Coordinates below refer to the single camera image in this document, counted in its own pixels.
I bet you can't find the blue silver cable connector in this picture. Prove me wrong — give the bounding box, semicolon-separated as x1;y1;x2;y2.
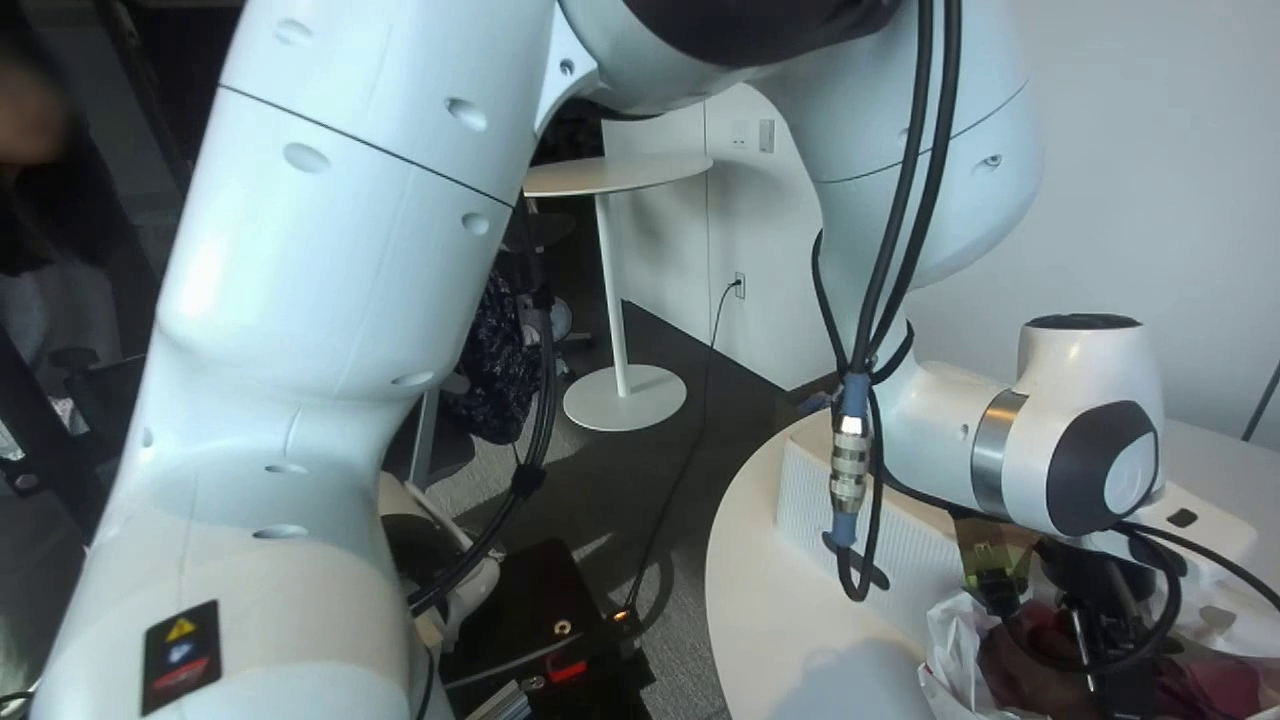
820;368;878;551

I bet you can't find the brown plush toy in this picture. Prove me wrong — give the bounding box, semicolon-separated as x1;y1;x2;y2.
979;620;1077;720

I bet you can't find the green gold wrist camera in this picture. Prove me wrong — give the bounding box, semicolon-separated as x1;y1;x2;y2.
960;536;1040;592

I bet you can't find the white round side table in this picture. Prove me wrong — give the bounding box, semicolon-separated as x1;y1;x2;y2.
514;148;720;439

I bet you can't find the black controller box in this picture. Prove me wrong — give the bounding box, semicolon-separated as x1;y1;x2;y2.
439;534;661;720

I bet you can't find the dark backpack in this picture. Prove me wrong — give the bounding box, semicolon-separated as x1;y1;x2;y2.
437;254;563;448

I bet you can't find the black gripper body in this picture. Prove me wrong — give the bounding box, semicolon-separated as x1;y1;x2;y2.
1027;530;1193;674

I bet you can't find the white plastic bag red print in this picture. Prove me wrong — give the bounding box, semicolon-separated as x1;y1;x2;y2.
923;590;1280;720

